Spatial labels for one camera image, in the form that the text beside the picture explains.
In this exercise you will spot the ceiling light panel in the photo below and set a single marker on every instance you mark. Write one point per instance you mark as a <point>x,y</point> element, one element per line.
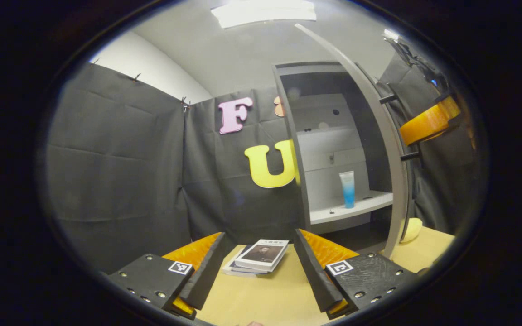
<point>263,12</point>

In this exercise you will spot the grey cabinet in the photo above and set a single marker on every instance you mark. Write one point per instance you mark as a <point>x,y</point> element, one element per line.
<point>333,149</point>

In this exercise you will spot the yellow round bun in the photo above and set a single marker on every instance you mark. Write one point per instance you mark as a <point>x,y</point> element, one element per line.
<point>413,228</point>

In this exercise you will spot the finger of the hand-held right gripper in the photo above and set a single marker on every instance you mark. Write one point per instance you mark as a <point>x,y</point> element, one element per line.
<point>428,122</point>

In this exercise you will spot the blue and white bottle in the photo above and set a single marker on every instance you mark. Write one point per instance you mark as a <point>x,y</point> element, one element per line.
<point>347,190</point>

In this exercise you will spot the black backdrop cloth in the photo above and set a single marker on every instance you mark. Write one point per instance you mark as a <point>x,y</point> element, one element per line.
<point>120,158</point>

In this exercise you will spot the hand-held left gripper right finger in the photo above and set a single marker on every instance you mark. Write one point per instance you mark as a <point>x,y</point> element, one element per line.
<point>315,276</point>

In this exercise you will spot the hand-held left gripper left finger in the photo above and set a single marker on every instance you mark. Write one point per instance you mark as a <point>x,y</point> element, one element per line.
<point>206,271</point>

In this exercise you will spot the grey cabinet door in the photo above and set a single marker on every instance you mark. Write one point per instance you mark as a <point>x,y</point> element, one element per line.
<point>401,199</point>

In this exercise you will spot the white book with portrait cover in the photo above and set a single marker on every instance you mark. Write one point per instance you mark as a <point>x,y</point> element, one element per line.
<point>263,254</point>

